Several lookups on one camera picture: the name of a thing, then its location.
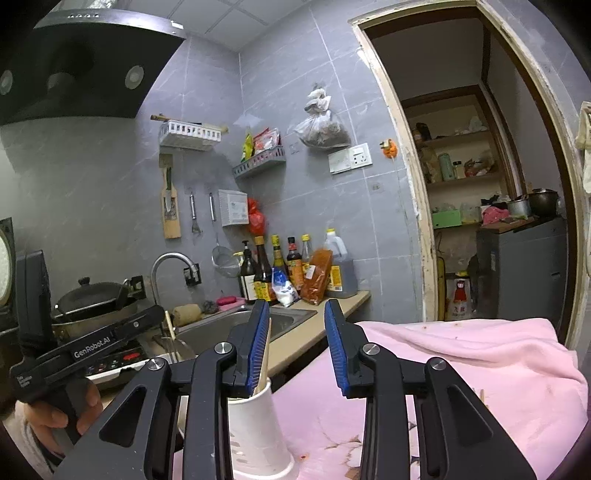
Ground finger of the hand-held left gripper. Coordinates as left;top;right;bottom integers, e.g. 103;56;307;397
113;305;165;343

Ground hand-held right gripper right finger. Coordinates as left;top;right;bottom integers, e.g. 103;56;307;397
323;299;539;480

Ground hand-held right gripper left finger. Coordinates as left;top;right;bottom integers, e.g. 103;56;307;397
53;299;273;480

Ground brown wooden chopstick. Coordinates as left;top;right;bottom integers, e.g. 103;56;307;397
252;318;273;398

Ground white plastic utensil holder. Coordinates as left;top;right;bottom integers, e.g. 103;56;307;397
178;376;296;480

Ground person's left forearm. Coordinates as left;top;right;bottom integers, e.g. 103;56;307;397
0;401;58;480

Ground person's left hand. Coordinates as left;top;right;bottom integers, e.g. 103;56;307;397
16;381;103;457

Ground steel sink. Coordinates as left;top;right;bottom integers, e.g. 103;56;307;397
175;307;319;344

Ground wooden kitchen counter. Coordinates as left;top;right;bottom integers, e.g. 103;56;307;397
178;290;372;379

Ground brown sponge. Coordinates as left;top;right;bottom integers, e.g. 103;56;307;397
173;304;202;326

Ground white round appliance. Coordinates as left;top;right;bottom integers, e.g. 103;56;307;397
0;217;19;333

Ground black wok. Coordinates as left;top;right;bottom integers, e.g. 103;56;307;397
53;277;139;340

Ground white and blue bag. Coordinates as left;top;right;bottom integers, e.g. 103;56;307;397
271;268;301;308

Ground dark pump bottle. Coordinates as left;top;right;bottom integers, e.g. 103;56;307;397
233;240;259;301

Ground tall dark sauce bottle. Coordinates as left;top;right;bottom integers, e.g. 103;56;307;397
253;235;277;303

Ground metal faucet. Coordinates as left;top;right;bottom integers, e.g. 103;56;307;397
151;252;197;319

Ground large dark liquid jug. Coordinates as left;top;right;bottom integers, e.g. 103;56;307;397
318;228;358;298

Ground orange spice packet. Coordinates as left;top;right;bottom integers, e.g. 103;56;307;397
300;248;334;306

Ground red-label sauce bottle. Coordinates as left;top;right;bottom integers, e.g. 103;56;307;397
286;237;304;289

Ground yellow-capped sauce bottle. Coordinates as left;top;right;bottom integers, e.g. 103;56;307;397
270;234;289;278

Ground hanging metal strainer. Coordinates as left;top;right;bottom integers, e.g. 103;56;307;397
208;192;242;278

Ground wooden knife holder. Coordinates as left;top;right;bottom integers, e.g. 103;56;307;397
159;154;182;240

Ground red plastic bag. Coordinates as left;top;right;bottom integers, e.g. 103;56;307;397
247;198;269;236

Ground pink tablecloth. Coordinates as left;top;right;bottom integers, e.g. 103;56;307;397
173;316;580;480

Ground red-label oil bottle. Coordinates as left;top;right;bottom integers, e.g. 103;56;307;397
445;272;476;321

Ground red snack packet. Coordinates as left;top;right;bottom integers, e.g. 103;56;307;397
253;128;281;154

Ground grey cabinet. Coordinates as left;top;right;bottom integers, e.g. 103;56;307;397
475;217;568;319

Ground plastic bag of dry goods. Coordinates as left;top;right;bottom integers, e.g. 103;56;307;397
293;84;352;149

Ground steel pot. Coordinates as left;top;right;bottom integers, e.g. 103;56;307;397
507;196;532;219

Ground black range hood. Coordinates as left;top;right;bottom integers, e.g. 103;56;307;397
0;0;188;125

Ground wooden shelf unit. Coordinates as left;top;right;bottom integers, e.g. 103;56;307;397
402;85;513;232

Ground black pot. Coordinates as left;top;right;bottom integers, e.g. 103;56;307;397
527;188;559;217

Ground cream rubber gloves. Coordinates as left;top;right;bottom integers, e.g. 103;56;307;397
575;102;591;195

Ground white wall box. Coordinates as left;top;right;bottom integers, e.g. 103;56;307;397
218;189;251;227

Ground grey wall shelf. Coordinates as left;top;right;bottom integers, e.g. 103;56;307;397
232;147;287;180

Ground white door frame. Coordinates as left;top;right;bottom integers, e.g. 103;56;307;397
348;0;591;347

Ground white wall socket panel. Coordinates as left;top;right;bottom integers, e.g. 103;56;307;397
328;143;372;175

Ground white wall basket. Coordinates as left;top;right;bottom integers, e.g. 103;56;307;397
158;119;222;151

